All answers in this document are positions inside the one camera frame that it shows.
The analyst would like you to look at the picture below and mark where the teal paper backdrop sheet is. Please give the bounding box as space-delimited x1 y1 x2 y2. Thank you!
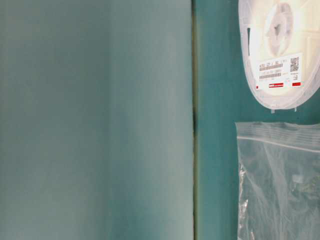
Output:
0 0 194 240

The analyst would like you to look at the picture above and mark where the clear zip bag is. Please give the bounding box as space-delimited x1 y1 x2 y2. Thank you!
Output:
236 122 320 240

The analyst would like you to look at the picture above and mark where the white component reel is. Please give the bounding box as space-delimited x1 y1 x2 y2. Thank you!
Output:
238 0 320 110

